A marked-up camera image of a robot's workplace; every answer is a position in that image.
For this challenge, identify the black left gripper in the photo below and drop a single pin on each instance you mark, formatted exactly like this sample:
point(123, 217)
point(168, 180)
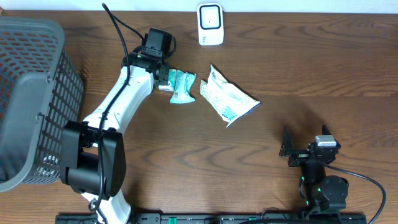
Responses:
point(166, 66)

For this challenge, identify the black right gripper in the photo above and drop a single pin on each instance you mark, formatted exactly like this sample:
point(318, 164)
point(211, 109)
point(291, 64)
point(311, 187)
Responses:
point(287, 148)

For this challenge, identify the teal kleenex tissue pack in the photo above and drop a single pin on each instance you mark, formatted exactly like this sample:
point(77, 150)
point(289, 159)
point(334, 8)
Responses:
point(170, 86)

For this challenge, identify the teal wet wipes pack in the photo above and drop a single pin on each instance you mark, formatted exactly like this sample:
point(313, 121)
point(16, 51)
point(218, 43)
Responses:
point(181, 82)

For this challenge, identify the white snack bag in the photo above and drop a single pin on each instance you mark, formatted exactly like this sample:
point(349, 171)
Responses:
point(227, 99)

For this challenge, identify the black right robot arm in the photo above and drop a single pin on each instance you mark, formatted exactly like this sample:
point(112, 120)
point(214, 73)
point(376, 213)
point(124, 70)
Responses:
point(324, 193)

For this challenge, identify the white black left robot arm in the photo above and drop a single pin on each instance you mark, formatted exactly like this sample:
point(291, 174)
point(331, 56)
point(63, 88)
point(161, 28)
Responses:
point(93, 161)

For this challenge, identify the white barcode scanner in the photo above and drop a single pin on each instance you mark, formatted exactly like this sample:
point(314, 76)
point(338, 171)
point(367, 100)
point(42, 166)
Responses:
point(210, 24)

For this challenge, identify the grey plastic basket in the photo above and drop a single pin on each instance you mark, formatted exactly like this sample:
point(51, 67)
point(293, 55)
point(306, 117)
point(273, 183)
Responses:
point(40, 92)

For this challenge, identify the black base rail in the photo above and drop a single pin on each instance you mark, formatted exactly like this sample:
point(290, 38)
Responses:
point(148, 218)

